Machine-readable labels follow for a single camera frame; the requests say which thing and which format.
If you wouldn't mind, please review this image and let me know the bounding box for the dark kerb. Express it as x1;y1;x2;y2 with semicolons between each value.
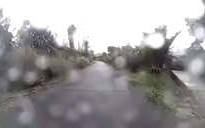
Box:
169;69;199;101

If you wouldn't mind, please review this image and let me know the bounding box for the tall thin tree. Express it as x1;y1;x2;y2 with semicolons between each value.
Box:
66;23;78;51

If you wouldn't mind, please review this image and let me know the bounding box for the grey road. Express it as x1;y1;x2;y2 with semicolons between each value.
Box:
172;69;205;128

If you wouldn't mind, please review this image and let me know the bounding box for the small thin tree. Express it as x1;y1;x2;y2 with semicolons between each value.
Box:
82;39;91;54

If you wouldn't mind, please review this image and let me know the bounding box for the belt of bushes and trees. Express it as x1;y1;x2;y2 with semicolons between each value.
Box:
94;24;185;75

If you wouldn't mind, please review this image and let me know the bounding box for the large tree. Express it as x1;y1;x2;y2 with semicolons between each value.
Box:
184;0;205;78

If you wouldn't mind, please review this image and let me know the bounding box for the grass strip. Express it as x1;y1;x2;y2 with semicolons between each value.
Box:
126;68;192;113

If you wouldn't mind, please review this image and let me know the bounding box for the grey asphalt path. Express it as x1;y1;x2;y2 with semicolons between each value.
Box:
0;60;178;128

